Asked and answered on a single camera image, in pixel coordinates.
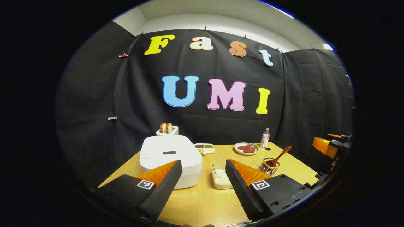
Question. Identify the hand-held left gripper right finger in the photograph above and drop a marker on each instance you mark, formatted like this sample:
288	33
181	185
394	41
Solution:
241	189

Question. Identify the brown wooden spoon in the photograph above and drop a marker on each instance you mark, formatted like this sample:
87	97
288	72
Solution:
279	156

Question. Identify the clear plastic container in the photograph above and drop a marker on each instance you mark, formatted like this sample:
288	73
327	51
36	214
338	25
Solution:
219	164

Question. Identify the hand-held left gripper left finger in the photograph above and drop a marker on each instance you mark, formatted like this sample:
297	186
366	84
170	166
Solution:
164	186

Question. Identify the white toaster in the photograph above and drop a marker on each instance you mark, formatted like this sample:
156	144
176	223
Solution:
174	130

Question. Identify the clear bottle pink label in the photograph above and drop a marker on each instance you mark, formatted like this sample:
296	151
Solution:
265	138

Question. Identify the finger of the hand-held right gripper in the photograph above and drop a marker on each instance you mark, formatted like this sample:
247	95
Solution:
323	145
339	136

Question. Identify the black backdrop cloth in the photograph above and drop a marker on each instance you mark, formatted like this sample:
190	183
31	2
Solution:
202	126

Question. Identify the white divided bean dish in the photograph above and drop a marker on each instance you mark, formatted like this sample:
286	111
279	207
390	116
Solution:
204	148

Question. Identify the reddish meat piece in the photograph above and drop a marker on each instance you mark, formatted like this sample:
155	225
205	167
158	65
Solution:
243	147
250	150

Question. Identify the toast bread slice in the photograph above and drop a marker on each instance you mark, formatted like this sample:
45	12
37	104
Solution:
169	127
163	127

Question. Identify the white rice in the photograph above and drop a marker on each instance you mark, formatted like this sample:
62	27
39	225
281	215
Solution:
222	178

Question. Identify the white round plate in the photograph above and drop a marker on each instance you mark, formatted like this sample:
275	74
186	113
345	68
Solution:
240	152

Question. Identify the white rice cooker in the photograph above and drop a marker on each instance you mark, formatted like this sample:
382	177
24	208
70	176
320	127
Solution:
167	146

